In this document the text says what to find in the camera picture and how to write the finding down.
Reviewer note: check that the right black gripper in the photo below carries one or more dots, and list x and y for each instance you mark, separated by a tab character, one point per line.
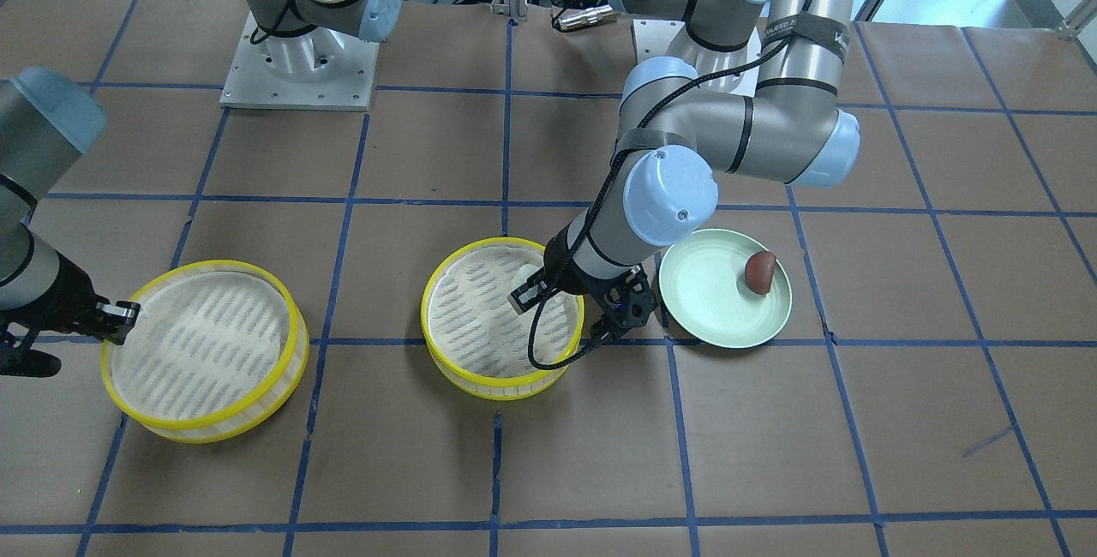
58	298

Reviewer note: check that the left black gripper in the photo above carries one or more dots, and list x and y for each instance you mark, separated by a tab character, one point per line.
559	257

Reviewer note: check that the yellow steamer basket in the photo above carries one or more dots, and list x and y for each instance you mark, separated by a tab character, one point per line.
219	346
477	341

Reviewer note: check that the brown red bun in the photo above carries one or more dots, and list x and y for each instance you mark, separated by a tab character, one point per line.
759	272

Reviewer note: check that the white steamed bun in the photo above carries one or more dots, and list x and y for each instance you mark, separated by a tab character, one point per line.
521	277

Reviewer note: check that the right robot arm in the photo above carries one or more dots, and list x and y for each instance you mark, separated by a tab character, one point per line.
47	123

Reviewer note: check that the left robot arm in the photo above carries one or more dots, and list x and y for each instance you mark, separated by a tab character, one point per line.
774	117

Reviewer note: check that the light green plate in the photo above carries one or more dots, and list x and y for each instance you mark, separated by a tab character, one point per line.
704	285

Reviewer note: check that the silver cylindrical connector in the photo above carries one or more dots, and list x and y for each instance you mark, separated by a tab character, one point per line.
573	20

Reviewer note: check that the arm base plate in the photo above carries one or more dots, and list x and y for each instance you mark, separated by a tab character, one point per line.
653	38
320	71

